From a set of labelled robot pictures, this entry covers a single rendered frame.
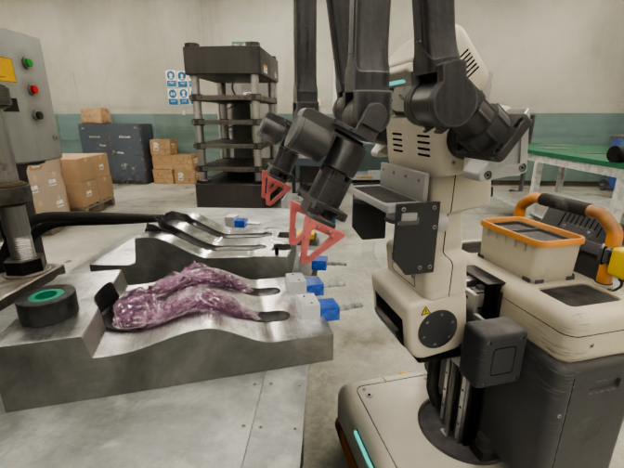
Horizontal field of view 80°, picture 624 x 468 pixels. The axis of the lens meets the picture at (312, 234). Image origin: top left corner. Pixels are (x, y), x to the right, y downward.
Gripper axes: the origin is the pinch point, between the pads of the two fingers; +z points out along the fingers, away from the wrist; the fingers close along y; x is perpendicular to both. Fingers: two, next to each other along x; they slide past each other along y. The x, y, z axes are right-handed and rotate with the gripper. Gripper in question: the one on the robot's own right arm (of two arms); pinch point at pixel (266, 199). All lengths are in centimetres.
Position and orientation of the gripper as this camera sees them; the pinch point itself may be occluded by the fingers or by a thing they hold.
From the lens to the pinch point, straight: 105.2
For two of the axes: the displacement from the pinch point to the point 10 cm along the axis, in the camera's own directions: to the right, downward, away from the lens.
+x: 8.7, 3.7, 3.4
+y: 2.4, 2.9, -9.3
